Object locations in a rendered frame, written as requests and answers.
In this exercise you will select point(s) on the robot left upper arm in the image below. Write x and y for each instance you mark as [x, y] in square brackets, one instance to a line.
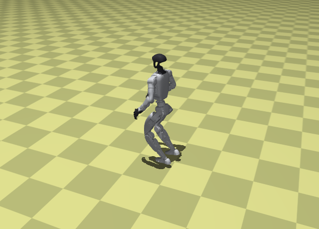
[151, 88]

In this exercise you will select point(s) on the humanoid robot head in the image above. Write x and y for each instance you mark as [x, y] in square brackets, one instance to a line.
[159, 58]

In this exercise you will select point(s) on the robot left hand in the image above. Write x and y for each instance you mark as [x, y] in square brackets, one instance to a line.
[136, 113]

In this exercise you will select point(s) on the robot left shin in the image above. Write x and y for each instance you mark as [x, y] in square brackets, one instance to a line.
[154, 144]

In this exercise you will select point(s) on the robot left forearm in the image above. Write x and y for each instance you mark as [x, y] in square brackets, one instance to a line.
[144, 106]

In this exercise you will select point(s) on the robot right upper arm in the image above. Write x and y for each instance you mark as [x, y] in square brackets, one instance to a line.
[172, 83]

